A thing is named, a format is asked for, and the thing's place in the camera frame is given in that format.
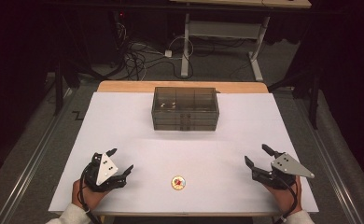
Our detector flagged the metal floor rail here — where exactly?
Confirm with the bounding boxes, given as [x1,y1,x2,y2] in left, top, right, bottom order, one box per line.
[0,88,79,224]
[294,92,364,224]

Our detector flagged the black metal stand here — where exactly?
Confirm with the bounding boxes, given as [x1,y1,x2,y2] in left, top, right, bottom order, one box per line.
[267,66,324,131]
[52,57,82,117]

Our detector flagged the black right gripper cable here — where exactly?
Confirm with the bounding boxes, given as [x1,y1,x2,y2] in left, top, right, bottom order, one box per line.
[273,176,299,224]

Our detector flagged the white table mat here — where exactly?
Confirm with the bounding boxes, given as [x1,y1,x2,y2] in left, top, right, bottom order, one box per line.
[48,91,320,216]

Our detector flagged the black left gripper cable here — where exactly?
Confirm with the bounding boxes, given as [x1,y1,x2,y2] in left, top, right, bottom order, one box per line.
[77,166,104,224]

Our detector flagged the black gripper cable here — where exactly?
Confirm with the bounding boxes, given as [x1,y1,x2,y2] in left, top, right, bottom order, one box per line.
[273,176,299,224]
[77,166,104,224]

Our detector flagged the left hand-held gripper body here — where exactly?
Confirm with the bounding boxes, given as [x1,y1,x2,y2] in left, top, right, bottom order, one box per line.
[83,151,129,192]

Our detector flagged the tangle of floor cables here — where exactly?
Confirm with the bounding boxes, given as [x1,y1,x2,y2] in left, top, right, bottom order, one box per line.
[113,21,197,81]

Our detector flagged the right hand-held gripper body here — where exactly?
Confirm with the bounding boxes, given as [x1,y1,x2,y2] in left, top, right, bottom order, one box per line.
[251,151,315,191]

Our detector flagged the person's right hand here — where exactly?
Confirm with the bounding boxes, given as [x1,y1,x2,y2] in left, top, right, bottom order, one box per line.
[261,175,303,217]

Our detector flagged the round yellow red badge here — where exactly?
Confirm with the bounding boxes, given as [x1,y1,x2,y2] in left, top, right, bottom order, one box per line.
[170,175,187,191]

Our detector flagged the white-legged desk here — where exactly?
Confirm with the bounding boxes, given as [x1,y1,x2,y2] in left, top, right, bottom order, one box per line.
[170,0,313,83]

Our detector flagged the dark transparent drawer cabinet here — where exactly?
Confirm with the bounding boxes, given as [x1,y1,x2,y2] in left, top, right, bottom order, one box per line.
[150,86,220,132]

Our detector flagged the person's left hand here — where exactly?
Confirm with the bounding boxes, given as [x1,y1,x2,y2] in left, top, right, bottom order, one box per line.
[71,178,112,213]

